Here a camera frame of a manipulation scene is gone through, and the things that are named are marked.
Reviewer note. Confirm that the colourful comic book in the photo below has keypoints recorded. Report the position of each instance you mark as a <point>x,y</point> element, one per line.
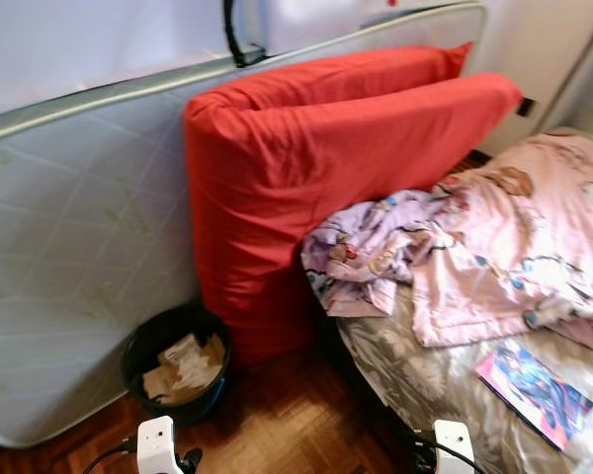
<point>534,390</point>

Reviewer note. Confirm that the bed with grey floral sheet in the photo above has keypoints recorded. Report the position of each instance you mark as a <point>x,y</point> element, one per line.
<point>425,385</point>

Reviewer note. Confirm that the crumpled brown paper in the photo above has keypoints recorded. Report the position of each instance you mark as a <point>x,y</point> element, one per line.
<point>183,370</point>

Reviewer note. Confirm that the lilac cartoon blanket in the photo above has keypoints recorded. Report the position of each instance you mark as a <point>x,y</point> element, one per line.
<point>361,247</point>

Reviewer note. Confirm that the pink cartoon quilt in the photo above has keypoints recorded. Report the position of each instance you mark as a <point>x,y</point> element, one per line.
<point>514,247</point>

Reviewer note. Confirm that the big red folded cushion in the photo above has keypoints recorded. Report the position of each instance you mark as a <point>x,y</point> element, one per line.
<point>306,158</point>

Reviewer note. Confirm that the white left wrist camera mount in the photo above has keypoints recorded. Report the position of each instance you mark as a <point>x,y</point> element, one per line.
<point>156,444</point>

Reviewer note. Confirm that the black wall socket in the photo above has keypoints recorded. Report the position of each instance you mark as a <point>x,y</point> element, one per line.
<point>526,107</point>

